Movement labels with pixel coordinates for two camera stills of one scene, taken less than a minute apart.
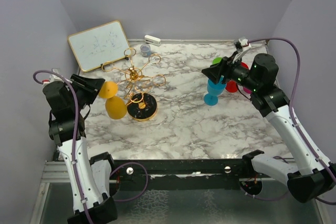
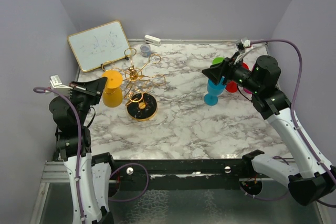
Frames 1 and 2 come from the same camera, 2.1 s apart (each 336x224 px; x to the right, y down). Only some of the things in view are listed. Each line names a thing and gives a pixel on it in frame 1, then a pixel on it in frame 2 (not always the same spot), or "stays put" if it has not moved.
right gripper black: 223,68 stays put
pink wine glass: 247,91 stays put
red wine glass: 231,86 stays put
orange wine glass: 116,107 -> 113,94
